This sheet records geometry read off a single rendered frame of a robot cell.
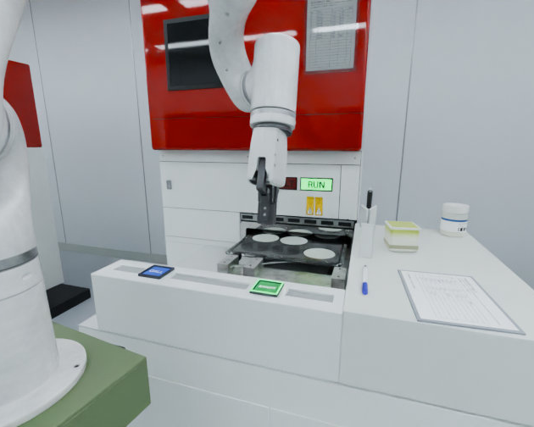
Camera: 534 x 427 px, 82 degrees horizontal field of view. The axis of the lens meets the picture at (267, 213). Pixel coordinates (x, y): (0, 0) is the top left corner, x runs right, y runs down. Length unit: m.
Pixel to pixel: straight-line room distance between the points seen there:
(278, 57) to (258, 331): 0.50
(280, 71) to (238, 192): 0.72
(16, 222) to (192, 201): 0.90
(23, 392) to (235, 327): 0.32
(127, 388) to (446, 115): 2.51
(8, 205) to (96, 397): 0.28
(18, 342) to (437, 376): 0.61
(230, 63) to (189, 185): 0.75
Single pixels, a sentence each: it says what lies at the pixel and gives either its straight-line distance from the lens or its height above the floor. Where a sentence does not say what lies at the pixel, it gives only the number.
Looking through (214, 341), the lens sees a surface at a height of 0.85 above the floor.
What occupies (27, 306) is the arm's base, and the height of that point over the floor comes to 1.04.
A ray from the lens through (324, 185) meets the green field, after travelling 1.13.
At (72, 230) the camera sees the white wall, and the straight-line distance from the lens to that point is 4.24.
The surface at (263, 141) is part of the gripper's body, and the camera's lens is 0.54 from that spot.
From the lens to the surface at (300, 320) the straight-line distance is 0.59.
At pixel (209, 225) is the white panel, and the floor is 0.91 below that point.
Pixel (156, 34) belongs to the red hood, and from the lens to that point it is 1.37.
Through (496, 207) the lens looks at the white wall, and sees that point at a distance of 2.80.
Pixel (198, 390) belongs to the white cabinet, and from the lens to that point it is 0.77.
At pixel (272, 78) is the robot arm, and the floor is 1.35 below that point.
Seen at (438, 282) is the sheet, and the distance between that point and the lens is 0.73.
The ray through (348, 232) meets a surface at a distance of 1.15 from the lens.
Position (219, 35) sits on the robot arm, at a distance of 0.63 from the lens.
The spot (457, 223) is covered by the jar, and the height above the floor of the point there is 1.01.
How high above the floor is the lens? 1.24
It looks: 13 degrees down
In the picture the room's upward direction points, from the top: straight up
